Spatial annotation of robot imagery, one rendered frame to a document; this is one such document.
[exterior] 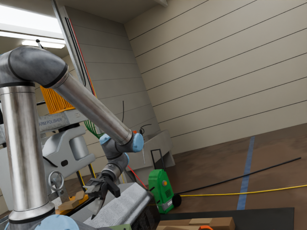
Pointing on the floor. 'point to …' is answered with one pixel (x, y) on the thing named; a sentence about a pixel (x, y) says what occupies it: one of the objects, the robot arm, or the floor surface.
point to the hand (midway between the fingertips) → (89, 207)
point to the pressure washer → (162, 188)
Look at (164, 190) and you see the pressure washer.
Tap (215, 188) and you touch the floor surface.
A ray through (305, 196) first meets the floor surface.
